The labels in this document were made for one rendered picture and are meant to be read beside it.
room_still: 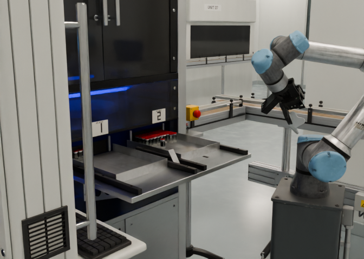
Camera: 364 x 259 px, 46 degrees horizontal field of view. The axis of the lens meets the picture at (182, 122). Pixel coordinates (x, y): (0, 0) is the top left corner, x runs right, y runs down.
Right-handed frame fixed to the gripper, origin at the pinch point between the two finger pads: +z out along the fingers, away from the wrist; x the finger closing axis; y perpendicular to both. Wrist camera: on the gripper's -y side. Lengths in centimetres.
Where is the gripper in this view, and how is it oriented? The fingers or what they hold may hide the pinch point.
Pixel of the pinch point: (296, 119)
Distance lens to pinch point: 171.8
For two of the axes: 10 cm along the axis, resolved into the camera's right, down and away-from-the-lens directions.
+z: 5.6, 5.8, 6.0
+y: 8.2, -2.6, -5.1
